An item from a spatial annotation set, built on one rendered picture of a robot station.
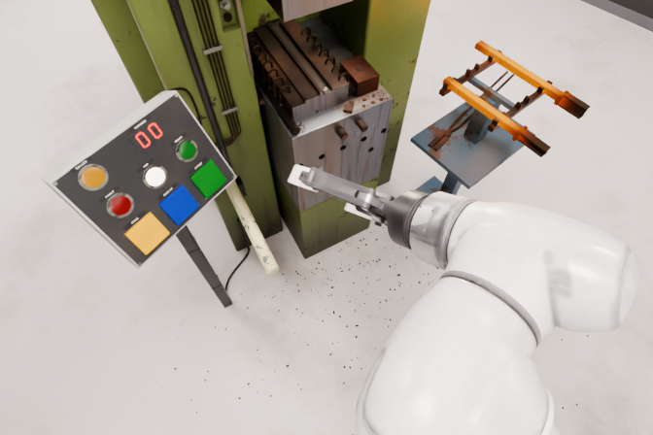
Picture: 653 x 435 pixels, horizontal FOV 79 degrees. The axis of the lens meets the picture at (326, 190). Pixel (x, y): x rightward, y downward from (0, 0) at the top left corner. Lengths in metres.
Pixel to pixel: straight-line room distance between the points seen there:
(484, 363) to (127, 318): 1.91
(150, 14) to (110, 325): 1.47
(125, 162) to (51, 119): 2.13
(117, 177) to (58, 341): 1.35
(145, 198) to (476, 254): 0.80
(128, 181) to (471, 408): 0.85
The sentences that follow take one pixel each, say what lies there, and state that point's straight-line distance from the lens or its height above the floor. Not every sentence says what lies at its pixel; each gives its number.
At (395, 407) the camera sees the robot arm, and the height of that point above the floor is 1.52.
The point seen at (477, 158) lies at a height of 0.67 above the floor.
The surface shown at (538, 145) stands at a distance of 1.36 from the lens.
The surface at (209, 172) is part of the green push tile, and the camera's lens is 1.08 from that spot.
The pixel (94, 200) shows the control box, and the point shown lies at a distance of 1.00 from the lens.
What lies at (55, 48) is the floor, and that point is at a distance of 3.71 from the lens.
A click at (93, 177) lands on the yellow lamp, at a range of 0.99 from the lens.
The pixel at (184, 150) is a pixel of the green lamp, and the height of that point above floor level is 1.10.
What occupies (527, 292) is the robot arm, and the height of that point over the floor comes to 1.53.
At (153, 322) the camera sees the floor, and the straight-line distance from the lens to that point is 2.09.
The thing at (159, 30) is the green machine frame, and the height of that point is 1.25.
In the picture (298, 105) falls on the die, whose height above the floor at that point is 0.98.
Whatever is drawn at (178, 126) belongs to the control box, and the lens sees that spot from 1.04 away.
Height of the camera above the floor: 1.86
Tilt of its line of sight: 56 degrees down
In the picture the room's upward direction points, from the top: straight up
